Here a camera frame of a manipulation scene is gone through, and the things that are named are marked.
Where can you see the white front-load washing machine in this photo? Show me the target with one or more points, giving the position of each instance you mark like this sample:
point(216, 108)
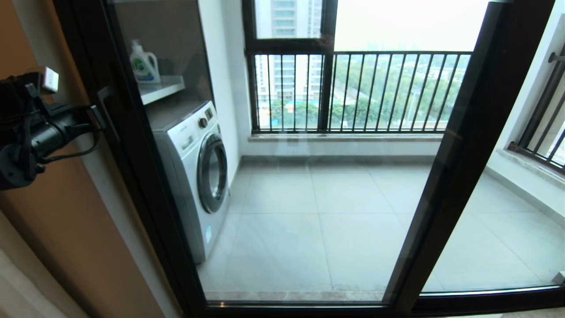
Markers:
point(190, 198)

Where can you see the grey stone window sill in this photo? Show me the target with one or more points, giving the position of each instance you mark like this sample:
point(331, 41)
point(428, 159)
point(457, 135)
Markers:
point(529, 167)
point(344, 137)

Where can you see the high-rise apartment building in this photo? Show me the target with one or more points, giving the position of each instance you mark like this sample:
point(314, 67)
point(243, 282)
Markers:
point(284, 17)

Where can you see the dark sliding door frame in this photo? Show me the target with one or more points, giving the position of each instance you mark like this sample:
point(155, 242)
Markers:
point(65, 11)

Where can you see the cream curtain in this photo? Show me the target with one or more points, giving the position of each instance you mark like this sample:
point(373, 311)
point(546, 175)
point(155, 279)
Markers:
point(22, 296)

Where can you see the black window frame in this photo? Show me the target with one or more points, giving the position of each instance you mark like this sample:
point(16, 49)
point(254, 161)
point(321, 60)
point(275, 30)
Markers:
point(287, 46)

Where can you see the black window guard railing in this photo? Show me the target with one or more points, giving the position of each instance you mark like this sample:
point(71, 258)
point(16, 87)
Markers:
point(535, 155)

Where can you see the white laundry detergent bottle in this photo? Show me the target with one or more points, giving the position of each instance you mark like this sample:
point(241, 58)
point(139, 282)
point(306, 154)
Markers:
point(145, 68)

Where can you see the white wall shelf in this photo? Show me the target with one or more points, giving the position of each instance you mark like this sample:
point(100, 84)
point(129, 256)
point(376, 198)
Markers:
point(161, 88)

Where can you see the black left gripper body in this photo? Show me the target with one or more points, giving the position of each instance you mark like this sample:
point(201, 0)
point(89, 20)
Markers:
point(57, 132)

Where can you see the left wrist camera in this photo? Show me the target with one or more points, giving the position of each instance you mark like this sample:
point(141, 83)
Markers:
point(50, 80)

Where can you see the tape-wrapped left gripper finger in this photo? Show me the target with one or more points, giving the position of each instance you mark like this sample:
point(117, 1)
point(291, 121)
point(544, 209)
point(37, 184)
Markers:
point(99, 123)
point(93, 111)

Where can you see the dark framed sliding glass door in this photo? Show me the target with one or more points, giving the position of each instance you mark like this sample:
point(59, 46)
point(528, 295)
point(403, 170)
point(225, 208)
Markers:
point(465, 154)

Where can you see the black balcony railing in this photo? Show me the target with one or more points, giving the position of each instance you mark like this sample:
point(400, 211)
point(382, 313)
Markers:
point(397, 53)

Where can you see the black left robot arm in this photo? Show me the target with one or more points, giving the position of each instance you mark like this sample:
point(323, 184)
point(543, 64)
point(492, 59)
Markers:
point(13, 170)

